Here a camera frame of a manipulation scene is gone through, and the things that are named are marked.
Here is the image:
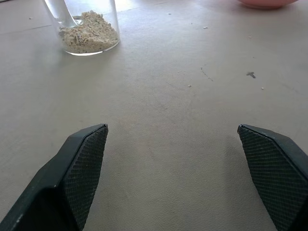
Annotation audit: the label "glass jar with oats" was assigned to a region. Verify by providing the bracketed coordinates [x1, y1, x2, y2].
[42, 0, 121, 57]

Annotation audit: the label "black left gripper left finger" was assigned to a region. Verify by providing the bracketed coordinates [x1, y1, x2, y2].
[0, 123, 109, 231]

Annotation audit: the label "beige oat flakes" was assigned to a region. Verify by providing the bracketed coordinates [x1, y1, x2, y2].
[58, 10, 120, 54]

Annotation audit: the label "metal spoon in jar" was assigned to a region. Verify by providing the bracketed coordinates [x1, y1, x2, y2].
[43, 0, 85, 27]

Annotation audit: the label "pink bowl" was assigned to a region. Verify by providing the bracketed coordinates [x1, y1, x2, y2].
[236, 0, 299, 10]

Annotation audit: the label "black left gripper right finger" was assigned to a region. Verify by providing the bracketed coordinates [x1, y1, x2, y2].
[237, 124, 308, 231]

